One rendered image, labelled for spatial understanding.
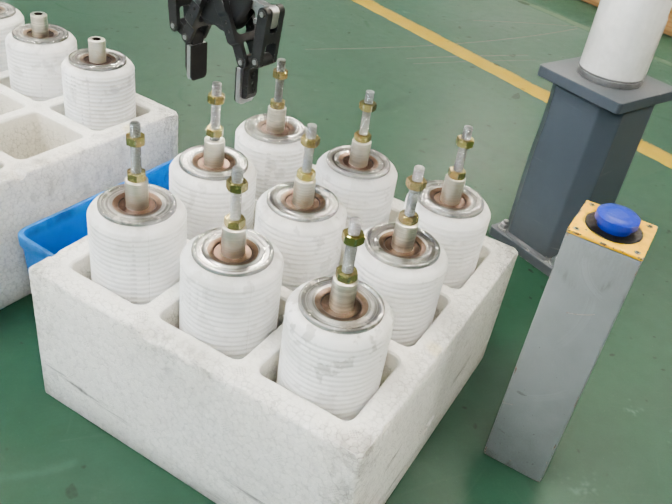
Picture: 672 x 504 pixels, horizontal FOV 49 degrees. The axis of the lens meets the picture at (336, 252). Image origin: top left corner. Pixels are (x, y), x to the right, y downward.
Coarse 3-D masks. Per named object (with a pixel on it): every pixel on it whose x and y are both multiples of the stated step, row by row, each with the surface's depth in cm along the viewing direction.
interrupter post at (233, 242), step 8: (224, 224) 66; (224, 232) 66; (232, 232) 65; (240, 232) 65; (224, 240) 66; (232, 240) 66; (240, 240) 66; (224, 248) 66; (232, 248) 66; (240, 248) 67; (224, 256) 67; (232, 256) 67; (240, 256) 67
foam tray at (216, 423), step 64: (64, 256) 75; (512, 256) 86; (64, 320) 74; (128, 320) 69; (448, 320) 75; (64, 384) 80; (128, 384) 73; (192, 384) 67; (256, 384) 64; (384, 384) 66; (448, 384) 82; (192, 448) 72; (256, 448) 66; (320, 448) 61; (384, 448) 65
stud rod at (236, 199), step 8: (232, 168) 63; (240, 168) 63; (232, 176) 63; (240, 176) 63; (232, 200) 64; (240, 200) 64; (232, 208) 65; (240, 208) 65; (232, 216) 65; (240, 216) 65
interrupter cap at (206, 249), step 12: (216, 228) 70; (204, 240) 68; (216, 240) 69; (252, 240) 69; (264, 240) 69; (192, 252) 66; (204, 252) 67; (216, 252) 67; (252, 252) 68; (264, 252) 68; (204, 264) 65; (216, 264) 65; (228, 264) 66; (240, 264) 66; (252, 264) 66; (264, 264) 66; (228, 276) 65; (240, 276) 65
